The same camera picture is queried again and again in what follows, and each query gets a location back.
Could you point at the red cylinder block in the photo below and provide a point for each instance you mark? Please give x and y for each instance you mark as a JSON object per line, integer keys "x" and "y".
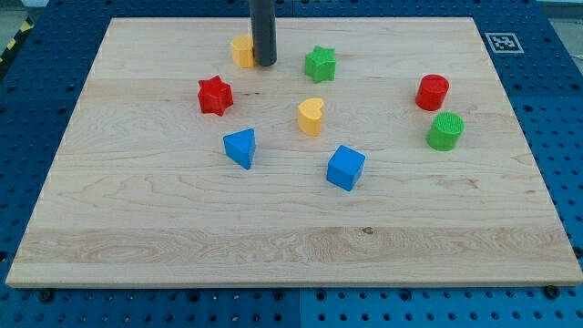
{"x": 432, "y": 91}

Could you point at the light wooden board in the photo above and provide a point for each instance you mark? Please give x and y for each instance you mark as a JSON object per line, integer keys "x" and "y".
{"x": 141, "y": 193}

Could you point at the white fiducial marker tag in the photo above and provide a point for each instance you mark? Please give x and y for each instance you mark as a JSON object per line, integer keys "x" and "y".
{"x": 504, "y": 43}

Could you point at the red star block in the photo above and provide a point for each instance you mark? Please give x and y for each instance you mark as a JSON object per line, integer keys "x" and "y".
{"x": 214, "y": 96}

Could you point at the yellow pentagon block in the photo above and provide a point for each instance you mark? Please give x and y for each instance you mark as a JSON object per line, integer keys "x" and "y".
{"x": 242, "y": 51}

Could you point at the blue triangle block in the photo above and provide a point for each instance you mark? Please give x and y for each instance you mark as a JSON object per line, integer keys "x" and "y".
{"x": 240, "y": 147}

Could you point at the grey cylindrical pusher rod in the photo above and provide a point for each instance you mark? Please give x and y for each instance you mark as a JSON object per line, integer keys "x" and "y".
{"x": 262, "y": 13}

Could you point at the yellow heart block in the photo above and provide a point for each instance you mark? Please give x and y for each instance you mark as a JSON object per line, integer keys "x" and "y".
{"x": 310, "y": 114}

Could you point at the blue cube block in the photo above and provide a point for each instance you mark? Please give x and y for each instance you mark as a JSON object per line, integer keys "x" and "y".
{"x": 345, "y": 167}

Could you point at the green cylinder block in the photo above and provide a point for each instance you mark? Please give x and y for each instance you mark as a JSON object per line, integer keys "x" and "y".
{"x": 445, "y": 131}

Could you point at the green star block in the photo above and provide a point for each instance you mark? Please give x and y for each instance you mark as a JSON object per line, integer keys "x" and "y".
{"x": 320, "y": 64}

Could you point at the yellow black hazard tape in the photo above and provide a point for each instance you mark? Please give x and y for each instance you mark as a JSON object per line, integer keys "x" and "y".
{"x": 17, "y": 41}

